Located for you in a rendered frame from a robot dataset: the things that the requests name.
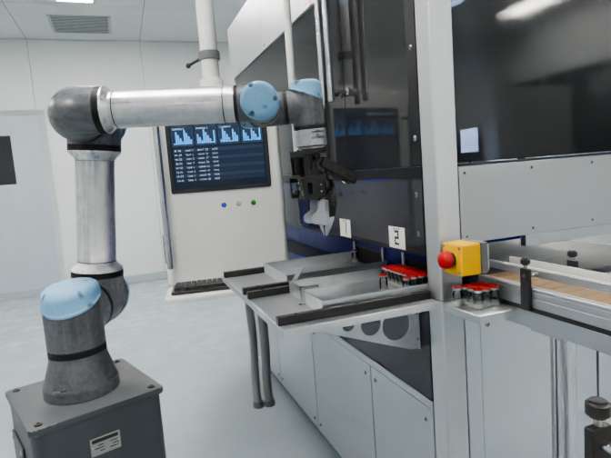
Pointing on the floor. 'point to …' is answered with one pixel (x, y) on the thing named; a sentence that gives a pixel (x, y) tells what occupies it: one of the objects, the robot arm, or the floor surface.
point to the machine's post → (441, 220)
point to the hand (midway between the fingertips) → (327, 230)
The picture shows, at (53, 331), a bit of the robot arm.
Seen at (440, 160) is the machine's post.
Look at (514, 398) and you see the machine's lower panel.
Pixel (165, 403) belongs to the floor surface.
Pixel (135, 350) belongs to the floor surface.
